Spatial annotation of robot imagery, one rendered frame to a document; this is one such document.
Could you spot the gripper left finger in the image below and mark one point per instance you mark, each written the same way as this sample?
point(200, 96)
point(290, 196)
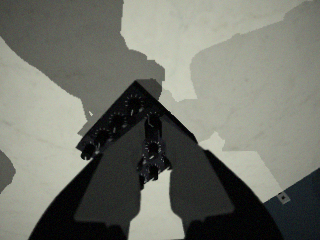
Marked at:
point(105, 192)

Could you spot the black knob box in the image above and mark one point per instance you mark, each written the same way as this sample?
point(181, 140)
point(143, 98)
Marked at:
point(141, 105)

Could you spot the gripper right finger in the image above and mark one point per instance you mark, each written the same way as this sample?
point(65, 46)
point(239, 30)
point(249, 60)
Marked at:
point(203, 188)

